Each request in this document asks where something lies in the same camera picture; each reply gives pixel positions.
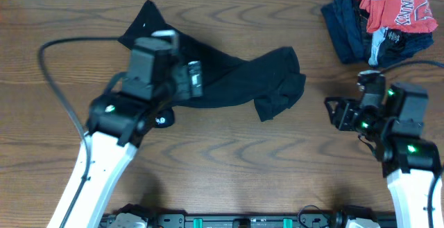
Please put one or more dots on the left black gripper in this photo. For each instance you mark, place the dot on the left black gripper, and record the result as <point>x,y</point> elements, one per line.
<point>187,91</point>

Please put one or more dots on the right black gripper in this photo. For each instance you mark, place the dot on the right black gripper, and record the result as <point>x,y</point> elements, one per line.
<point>342,118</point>

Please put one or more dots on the black t-shirt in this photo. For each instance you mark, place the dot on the black t-shirt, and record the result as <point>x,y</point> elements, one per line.
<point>272,81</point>

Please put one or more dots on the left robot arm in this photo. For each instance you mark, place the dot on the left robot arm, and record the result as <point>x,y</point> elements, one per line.
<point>118,121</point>

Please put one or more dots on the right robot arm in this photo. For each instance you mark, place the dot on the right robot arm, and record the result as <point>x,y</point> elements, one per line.
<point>390,121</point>

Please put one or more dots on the black garment with white trim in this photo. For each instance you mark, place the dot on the black garment with white trim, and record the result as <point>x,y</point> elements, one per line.
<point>386,47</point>

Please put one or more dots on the navy blue folded garment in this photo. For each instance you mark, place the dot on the navy blue folded garment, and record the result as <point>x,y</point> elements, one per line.
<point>344,25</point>

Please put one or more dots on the red printed t-shirt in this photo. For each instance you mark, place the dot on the red printed t-shirt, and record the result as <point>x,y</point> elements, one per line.
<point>409,16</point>

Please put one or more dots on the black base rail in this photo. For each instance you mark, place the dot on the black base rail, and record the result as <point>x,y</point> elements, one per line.
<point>309,216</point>

